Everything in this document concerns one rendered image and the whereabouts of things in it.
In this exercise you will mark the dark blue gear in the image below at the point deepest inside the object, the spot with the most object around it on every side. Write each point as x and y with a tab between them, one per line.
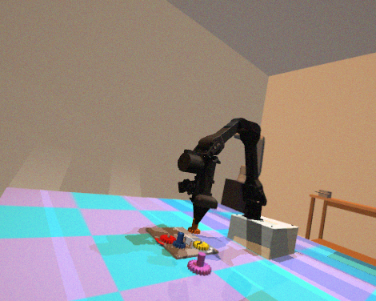
179	242

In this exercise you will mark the red gear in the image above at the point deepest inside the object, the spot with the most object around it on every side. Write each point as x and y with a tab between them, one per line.
166	240

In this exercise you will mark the pink gear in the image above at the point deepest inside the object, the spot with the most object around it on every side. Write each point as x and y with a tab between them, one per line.
199	266

